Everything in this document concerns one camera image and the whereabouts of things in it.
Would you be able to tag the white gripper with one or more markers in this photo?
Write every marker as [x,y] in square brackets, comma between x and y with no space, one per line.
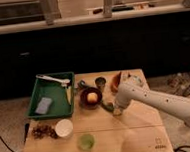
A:
[118,109]

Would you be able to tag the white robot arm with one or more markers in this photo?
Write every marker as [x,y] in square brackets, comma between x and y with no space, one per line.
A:
[174,105]

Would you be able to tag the small metal cup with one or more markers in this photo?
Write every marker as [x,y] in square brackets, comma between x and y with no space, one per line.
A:
[100,82]

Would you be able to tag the green plastic cup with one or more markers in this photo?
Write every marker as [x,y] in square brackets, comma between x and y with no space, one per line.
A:
[86,142]

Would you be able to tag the white paper cup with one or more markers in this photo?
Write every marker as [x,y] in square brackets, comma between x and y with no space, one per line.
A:
[64,128]

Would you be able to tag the orange plate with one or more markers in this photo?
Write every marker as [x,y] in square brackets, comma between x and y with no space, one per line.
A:
[115,82]

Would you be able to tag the yellow round fruit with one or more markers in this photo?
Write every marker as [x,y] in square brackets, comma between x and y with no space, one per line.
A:
[92,97]

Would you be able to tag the dark brown bowl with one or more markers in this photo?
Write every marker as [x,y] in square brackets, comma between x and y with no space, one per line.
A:
[84,103]

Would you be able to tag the dark object behind bowl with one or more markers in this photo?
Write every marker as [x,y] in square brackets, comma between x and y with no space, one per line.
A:
[82,85]

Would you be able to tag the green plastic tray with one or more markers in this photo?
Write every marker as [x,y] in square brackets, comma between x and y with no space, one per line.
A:
[60,107]

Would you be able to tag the blue-grey sponge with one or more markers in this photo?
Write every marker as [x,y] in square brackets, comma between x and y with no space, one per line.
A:
[43,105]

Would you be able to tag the bunch of dark grapes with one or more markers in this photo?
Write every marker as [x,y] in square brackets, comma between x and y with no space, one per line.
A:
[42,130]

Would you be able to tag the yellow-handled knife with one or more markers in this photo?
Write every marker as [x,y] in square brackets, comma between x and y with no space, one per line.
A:
[68,91]

